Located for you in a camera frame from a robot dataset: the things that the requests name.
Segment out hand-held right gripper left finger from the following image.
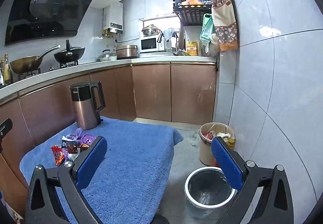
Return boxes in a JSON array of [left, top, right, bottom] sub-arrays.
[[24, 135, 109, 224]]

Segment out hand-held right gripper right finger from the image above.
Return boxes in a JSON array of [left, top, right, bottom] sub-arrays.
[[211, 137, 294, 224]]

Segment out red-brown clear wrapper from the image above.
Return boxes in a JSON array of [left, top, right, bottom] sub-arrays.
[[68, 144, 89, 154]]

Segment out purple plastic cup lid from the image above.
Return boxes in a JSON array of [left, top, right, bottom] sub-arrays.
[[81, 134, 98, 144]]

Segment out white bin with clear liner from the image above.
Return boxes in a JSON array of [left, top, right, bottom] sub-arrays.
[[184, 166, 238, 218]]

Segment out beige bin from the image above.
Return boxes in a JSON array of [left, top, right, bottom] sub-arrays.
[[198, 122, 236, 167]]

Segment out dark small packet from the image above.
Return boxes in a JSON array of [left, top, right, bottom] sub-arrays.
[[61, 138, 81, 149]]

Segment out red packet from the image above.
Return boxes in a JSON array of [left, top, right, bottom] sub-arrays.
[[202, 131, 216, 142]]

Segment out red snack wrapper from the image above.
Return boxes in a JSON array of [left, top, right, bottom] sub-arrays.
[[51, 145, 66, 166]]

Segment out clear plastic bag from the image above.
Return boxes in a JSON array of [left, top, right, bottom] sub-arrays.
[[188, 131, 201, 149]]

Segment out blue towel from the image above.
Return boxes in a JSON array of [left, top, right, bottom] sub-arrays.
[[20, 116, 184, 224]]

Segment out copper and black electric kettle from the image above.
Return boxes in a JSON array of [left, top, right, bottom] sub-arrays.
[[70, 81, 106, 130]]

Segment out glass bottle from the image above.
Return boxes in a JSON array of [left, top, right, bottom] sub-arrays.
[[4, 53, 13, 83]]

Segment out brass wok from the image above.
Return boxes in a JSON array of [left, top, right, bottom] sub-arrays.
[[9, 45, 61, 74]]

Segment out gas stove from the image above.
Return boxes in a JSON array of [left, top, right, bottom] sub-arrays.
[[18, 61, 79, 80]]

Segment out black wok with lid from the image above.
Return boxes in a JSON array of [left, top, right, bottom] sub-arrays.
[[53, 39, 86, 63]]

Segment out steel pan lid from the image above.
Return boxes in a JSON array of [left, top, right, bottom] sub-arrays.
[[96, 49, 118, 62]]

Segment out copper rice cooker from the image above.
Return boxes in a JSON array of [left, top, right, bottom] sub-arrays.
[[115, 44, 139, 59]]

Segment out yellow oil bottle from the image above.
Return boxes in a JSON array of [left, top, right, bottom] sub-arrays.
[[186, 39, 199, 56]]

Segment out black range hood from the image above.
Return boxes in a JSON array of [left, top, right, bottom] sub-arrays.
[[4, 0, 99, 46]]

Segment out white microwave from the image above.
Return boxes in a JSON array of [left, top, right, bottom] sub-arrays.
[[139, 35, 166, 53]]

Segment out green plastic bag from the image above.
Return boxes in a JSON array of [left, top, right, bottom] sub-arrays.
[[199, 13, 215, 46]]

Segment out grey-blue cloth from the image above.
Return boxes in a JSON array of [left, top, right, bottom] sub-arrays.
[[161, 29, 177, 42]]

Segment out floral apron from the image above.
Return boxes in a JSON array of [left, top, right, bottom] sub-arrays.
[[211, 0, 239, 52]]

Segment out steel bowls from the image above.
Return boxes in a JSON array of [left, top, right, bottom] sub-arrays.
[[141, 25, 162, 37]]

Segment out white water heater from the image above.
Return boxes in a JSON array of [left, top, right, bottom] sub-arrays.
[[103, 2, 124, 35]]

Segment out black dish rack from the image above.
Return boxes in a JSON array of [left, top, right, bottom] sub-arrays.
[[170, 0, 212, 28]]

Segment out orange packet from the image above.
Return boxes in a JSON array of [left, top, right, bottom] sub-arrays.
[[182, 0, 203, 7]]

